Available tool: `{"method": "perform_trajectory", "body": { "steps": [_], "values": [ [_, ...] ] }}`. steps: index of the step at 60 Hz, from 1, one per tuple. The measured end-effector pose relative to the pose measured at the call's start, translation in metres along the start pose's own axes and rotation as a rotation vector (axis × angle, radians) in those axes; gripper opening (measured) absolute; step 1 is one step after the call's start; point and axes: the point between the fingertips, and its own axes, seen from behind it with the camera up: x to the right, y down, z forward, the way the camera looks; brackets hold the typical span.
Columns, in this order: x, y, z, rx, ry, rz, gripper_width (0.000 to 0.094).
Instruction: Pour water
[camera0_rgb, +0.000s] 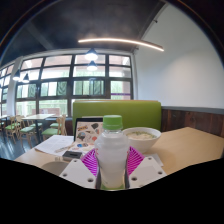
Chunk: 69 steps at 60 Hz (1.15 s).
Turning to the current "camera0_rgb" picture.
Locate small black case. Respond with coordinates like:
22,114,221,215
61,150,84,162

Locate light wooden dining table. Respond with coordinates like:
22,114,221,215
21,113,57,142

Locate green upholstered bench backrest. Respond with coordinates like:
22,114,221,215
71,99,163,132

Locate white bowl of food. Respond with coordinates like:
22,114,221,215
121,126,163,155

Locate long curved ceiling light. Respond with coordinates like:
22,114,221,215
77,37,166,53

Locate large black-framed window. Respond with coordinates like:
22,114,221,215
0,53,135,118

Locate white printed paper sheets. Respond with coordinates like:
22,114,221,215
33,134,75,157

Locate group of pendant lamps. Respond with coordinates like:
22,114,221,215
12,47,100,85

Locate colourful sticker sheet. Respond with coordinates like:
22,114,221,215
67,141,97,155

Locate group of green-seated wooden chairs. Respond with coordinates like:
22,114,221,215
0,114,68,142

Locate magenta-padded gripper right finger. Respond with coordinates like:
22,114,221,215
124,145,168,190

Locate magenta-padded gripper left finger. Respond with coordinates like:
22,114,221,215
58,147,102,190

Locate clear green-capped drink bottle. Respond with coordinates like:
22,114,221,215
93,114,131,191

